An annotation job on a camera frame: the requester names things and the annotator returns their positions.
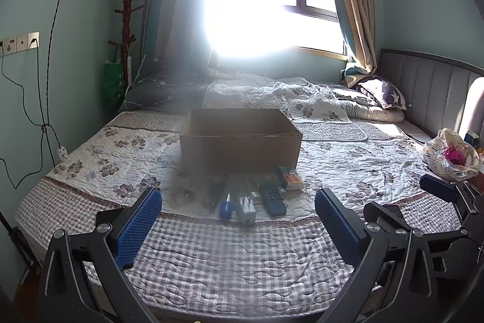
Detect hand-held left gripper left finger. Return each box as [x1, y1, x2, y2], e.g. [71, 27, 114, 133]
[38, 187, 163, 323]

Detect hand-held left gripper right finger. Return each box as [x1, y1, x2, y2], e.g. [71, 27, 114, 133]
[315, 188, 441, 323]

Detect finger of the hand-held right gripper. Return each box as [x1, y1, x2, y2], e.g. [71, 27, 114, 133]
[419, 173, 484, 233]
[429, 228, 484, 283]

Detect blue remote control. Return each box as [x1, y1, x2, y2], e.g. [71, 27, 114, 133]
[258, 184, 288, 217]

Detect black marker pen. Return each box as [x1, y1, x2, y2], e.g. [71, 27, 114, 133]
[204, 177, 224, 210]

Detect clear plastic tube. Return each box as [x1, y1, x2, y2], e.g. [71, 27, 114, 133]
[220, 184, 238, 221]

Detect white charger plug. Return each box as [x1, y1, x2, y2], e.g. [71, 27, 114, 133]
[235, 194, 258, 227]

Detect brown cardboard box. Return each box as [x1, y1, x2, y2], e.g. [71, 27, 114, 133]
[179, 108, 304, 175]

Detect floral plastic bag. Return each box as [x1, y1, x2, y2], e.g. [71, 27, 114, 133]
[421, 128, 484, 182]

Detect floral checkered quilted bedspread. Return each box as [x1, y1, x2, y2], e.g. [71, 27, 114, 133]
[15, 110, 460, 321]

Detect orange white small carton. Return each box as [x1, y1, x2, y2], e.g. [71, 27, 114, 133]
[278, 166, 305, 192]

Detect checkered pillow mat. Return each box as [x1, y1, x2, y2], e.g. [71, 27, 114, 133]
[293, 120, 369, 142]

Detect grey padded headboard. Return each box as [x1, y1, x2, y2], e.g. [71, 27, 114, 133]
[378, 48, 484, 142]

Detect white pillow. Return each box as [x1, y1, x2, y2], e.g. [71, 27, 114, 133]
[333, 86, 405, 123]

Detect purple star pillow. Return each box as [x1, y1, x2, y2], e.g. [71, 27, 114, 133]
[355, 75, 407, 110]

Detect black metal stand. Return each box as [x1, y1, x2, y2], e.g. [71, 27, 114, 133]
[8, 226, 40, 274]

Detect grey star pillow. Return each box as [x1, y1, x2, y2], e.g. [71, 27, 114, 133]
[119, 56, 213, 114]

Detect folded floral quilt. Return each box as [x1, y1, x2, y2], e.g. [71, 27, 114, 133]
[202, 73, 350, 121]

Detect green shopping bag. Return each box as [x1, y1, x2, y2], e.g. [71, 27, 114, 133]
[101, 45, 126, 108]

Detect beige teal curtain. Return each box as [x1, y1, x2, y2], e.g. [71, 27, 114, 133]
[327, 0, 379, 89]

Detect wooden coat rack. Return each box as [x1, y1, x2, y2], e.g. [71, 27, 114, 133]
[108, 0, 149, 89]

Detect black braided cable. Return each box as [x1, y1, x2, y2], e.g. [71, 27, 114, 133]
[44, 0, 93, 130]

